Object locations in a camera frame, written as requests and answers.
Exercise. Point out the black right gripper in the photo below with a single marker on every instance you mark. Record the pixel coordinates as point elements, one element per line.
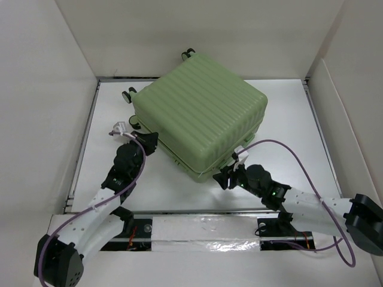
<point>223,176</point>

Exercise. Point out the aluminium table frame rail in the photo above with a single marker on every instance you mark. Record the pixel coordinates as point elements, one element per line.
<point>288,145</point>

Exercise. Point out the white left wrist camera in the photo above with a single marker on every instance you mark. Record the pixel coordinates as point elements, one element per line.
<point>119,128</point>

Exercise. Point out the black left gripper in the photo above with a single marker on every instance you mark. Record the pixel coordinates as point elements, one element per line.
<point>149,140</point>

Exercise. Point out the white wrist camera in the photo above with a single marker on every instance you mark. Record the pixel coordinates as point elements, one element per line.
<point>241,154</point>
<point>119,128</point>

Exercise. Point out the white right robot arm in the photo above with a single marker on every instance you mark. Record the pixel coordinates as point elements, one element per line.
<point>358,219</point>

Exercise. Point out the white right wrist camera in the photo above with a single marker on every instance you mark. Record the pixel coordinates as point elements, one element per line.
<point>241,154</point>

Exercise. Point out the light green hard suitcase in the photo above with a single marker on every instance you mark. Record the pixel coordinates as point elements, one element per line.
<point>201,111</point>

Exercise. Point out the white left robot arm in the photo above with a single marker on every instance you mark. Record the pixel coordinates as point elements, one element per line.
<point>61,255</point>

